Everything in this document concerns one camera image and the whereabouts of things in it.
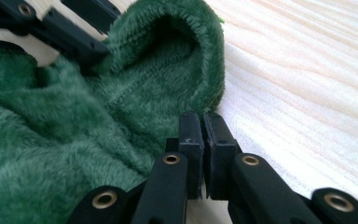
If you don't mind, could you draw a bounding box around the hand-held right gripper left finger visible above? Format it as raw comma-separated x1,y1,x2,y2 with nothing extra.
165,111,205,201

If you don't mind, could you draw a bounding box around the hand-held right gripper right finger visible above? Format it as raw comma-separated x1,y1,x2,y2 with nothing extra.
202,112,242,201

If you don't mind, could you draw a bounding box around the green fleece cloth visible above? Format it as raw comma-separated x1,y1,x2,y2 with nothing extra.
0,0,227,224

